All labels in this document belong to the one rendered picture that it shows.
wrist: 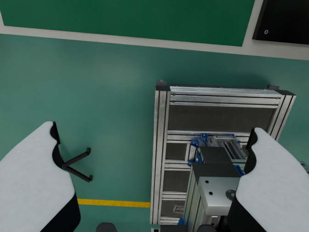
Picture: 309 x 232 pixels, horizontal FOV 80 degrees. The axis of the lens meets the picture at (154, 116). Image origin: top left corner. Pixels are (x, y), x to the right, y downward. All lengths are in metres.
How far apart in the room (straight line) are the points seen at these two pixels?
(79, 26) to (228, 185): 0.55
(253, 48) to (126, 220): 2.06
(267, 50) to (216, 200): 0.41
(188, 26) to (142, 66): 0.81
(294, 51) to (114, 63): 1.00
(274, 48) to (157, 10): 0.32
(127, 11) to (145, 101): 0.93
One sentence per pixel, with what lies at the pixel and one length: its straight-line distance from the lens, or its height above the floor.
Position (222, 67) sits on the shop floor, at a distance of 1.38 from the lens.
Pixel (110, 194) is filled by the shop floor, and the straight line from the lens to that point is 2.01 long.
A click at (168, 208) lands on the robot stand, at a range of 1.79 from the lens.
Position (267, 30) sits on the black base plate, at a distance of 0.57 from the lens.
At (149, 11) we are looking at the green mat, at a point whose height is 0.75.
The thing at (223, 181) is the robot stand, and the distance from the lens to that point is 0.54.
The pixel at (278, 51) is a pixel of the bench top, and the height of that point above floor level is 0.75.
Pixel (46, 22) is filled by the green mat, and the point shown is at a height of 0.75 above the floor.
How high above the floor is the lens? 1.27
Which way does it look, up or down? 63 degrees down
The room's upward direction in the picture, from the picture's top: 179 degrees clockwise
